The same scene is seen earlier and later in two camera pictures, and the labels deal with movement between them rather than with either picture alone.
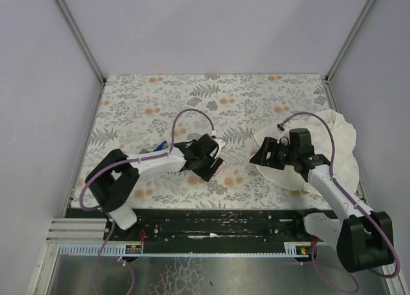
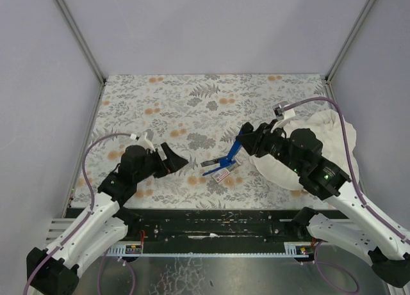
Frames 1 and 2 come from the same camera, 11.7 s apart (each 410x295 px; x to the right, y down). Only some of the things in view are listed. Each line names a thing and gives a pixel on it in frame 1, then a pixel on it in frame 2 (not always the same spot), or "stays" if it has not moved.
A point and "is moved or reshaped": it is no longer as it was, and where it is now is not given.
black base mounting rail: (207, 226) stays
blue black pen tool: (162, 146) is moved or reshaped
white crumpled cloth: (346, 171) stays
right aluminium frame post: (353, 33) stays
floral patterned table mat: (146, 114) stays
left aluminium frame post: (79, 32) stays
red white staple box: (220, 167) → (220, 175)
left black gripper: (208, 166) → (163, 164)
